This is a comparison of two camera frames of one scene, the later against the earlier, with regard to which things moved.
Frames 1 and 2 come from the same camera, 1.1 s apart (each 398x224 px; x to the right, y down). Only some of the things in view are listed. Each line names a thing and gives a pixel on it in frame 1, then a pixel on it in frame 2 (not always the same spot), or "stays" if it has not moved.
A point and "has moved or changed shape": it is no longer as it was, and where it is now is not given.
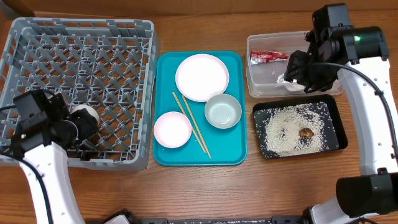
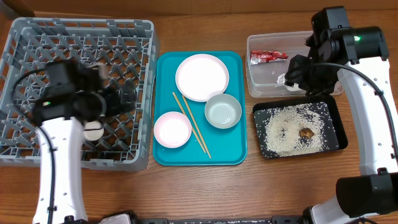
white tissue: x=291 y=86 stays
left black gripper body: x=86 y=125 to x=113 y=105
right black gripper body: x=296 y=66 stays
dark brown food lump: x=306 y=132 stays
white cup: x=90 y=110 has moved or changed shape
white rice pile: x=296 y=130 stays
